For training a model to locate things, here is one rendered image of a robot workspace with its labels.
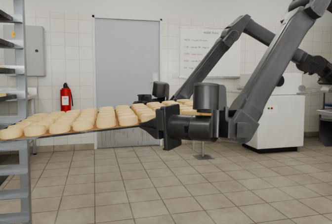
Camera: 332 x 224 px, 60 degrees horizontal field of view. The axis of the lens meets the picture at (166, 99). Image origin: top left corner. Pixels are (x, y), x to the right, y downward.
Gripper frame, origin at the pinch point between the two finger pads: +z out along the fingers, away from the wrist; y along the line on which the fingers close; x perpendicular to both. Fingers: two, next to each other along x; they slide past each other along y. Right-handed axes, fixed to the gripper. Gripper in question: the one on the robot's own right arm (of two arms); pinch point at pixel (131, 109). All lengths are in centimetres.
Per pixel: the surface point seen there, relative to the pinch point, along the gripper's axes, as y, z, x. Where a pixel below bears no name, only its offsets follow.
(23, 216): -37, 28, -32
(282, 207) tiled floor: -105, -170, 17
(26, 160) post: -16.4, 25.5, -29.8
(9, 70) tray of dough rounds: 16.3, 31.2, -25.5
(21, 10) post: 38, 24, -27
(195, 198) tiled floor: -102, -145, -54
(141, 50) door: 57, -286, -219
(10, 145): -10.1, 29.4, -33.2
